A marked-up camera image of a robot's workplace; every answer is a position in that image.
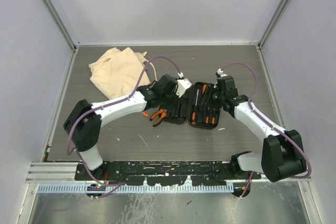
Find thin orange tip screwdriver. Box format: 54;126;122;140
191;89;200;125

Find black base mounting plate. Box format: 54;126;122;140
91;161;250;186

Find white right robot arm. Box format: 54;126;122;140
213;73;311;182

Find aluminium front rail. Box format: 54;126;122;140
25;160;312;183

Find beige cloth bag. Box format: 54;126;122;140
88;47;148;100

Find small orange black screwdriver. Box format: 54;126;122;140
205;108;209;124

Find large orange handle screwdriver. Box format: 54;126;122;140
202;84;208;95

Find perforated cable tray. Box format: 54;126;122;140
37;183;234;194

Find black plastic tool case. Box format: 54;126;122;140
163;82;221;130

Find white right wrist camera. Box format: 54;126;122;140
215;68;226;78

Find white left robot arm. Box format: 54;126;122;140
64;74;190;180

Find orange black needle-nose pliers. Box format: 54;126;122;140
150;109;167;127

